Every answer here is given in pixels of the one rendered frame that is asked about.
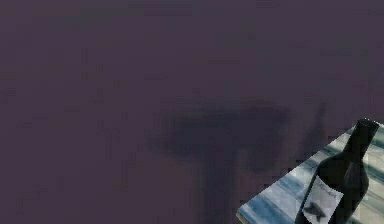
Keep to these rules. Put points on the dark green wine bottle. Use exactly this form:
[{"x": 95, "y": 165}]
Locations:
[{"x": 346, "y": 166}]

